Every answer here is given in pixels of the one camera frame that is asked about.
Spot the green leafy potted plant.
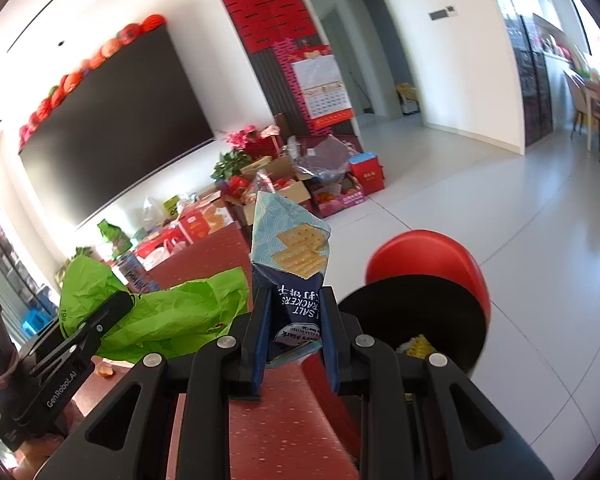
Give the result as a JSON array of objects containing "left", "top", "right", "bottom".
[{"left": 211, "top": 150, "right": 253, "bottom": 183}]

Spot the pink flower bouquet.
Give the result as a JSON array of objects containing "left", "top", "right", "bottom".
[{"left": 225, "top": 127, "right": 262, "bottom": 151}]

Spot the grey dining chair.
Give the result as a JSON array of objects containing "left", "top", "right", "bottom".
[{"left": 562, "top": 70, "right": 588, "bottom": 140}]

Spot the wall calendar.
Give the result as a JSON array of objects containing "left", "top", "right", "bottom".
[{"left": 290, "top": 52, "right": 355, "bottom": 133}]

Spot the row of red paper lanterns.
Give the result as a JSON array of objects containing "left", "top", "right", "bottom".
[{"left": 19, "top": 14, "right": 167, "bottom": 148}]

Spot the black trash bin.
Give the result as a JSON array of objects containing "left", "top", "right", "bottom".
[{"left": 337, "top": 274, "right": 486, "bottom": 377}]

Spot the green plastic bag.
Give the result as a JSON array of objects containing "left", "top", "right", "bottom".
[{"left": 60, "top": 255, "right": 251, "bottom": 361}]

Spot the tall black glass cabinet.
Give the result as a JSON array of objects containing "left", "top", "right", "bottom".
[{"left": 475, "top": 0, "right": 553, "bottom": 148}]

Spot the white sideboard with items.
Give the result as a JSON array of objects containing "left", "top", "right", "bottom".
[{"left": 532, "top": 12, "right": 590, "bottom": 77}]

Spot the pink lattice paper hanging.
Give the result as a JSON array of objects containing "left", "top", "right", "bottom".
[{"left": 272, "top": 40, "right": 331, "bottom": 136}]

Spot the red plastic stool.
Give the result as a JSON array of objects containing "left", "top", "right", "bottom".
[{"left": 365, "top": 230, "right": 492, "bottom": 378}]

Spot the yellow chair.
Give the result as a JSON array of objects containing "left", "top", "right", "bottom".
[{"left": 396, "top": 82, "right": 421, "bottom": 116}]

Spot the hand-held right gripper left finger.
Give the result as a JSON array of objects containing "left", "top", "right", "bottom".
[{"left": 32, "top": 285, "right": 276, "bottom": 480}]

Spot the red gift box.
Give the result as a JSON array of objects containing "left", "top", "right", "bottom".
[{"left": 348, "top": 152, "right": 386, "bottom": 196}]

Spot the large black television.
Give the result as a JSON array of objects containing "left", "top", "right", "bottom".
[{"left": 19, "top": 22, "right": 216, "bottom": 228}]

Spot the teal cracker packet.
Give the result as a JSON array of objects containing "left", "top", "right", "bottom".
[{"left": 250, "top": 191, "right": 332, "bottom": 368}]

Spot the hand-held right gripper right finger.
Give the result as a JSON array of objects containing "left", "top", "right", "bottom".
[{"left": 320, "top": 285, "right": 556, "bottom": 480}]

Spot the red snack box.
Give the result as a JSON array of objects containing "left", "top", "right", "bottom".
[{"left": 177, "top": 202, "right": 236, "bottom": 243}]

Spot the red paper wall decoration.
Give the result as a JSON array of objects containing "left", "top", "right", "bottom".
[{"left": 224, "top": 0, "right": 317, "bottom": 53}]

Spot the purple plastic bag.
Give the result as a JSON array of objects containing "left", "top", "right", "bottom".
[{"left": 287, "top": 135, "right": 363, "bottom": 183}]

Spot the blue plastic crate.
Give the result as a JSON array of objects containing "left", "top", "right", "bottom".
[{"left": 20, "top": 307, "right": 51, "bottom": 336}]

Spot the dark slatted wall panel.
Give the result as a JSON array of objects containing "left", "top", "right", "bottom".
[{"left": 205, "top": 0, "right": 361, "bottom": 143}]

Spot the white plastic bag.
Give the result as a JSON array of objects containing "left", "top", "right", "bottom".
[{"left": 140, "top": 196, "right": 168, "bottom": 226}]

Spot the red gift bag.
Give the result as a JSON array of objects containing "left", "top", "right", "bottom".
[{"left": 227, "top": 175, "right": 256, "bottom": 198}]

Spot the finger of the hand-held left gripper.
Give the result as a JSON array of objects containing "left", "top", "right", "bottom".
[{"left": 57, "top": 290, "right": 135, "bottom": 361}]

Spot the tall silver drink can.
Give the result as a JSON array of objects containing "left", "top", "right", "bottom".
[{"left": 117, "top": 252, "right": 153, "bottom": 293}]

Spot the dark framed window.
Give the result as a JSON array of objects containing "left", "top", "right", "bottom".
[{"left": 570, "top": 0, "right": 600, "bottom": 57}]

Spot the green snack bag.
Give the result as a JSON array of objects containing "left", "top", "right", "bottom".
[{"left": 97, "top": 220, "right": 133, "bottom": 256}]

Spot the yellow foam fruit net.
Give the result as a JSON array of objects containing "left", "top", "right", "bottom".
[{"left": 397, "top": 334, "right": 436, "bottom": 360}]

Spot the cardboard box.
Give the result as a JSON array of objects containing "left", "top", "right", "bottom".
[{"left": 225, "top": 155, "right": 312, "bottom": 226}]

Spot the pink fruit box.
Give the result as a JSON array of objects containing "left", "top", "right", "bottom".
[{"left": 312, "top": 175, "right": 366, "bottom": 218}]

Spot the person's left hand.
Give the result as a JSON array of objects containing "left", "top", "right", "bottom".
[{"left": 10, "top": 400, "right": 88, "bottom": 480}]

